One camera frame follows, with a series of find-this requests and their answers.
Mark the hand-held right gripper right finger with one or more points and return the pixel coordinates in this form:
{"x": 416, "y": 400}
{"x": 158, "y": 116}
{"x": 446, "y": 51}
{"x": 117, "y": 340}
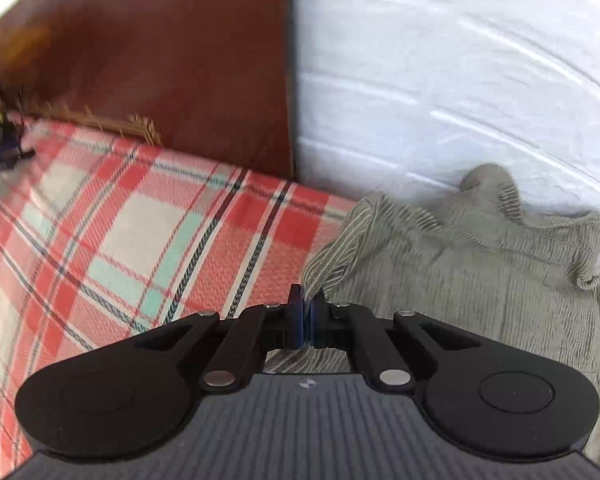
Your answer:
{"x": 311, "y": 327}

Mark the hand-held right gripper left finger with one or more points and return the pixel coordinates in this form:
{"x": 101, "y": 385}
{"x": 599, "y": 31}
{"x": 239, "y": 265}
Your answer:
{"x": 296, "y": 325}

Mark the checkered green white cloth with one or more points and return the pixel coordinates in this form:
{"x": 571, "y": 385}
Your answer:
{"x": 455, "y": 270}

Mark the red plaid blanket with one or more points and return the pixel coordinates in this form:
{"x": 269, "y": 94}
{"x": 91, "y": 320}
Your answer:
{"x": 130, "y": 230}

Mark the brown folding table board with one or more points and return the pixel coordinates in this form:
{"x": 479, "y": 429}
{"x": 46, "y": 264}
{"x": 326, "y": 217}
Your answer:
{"x": 155, "y": 50}

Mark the idle black hand-held device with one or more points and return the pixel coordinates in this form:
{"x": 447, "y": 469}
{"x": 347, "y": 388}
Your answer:
{"x": 5, "y": 150}

